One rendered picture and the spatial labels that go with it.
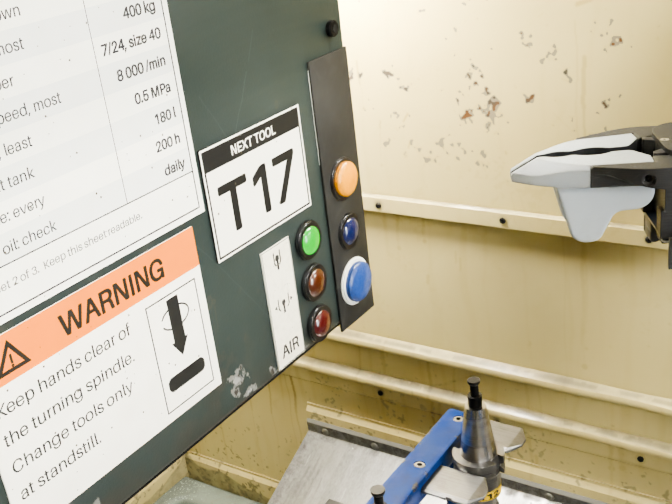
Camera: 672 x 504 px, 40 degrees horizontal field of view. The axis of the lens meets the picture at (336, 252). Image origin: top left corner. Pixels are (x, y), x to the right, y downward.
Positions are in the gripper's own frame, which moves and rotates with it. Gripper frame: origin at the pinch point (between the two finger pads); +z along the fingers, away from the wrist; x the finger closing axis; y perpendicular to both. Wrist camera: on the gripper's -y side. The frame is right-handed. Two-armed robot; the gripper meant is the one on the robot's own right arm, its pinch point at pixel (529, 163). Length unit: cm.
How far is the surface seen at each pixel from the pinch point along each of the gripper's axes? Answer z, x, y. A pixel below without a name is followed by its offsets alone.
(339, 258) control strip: 13.7, -1.0, 5.5
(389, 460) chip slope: 18, 83, 86
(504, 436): 0, 37, 49
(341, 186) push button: 12.9, -0.8, 0.1
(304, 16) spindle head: 14.0, -1.2, -11.7
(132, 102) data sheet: 21.9, -15.0, -10.5
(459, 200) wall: 2, 75, 32
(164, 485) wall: 70, 106, 106
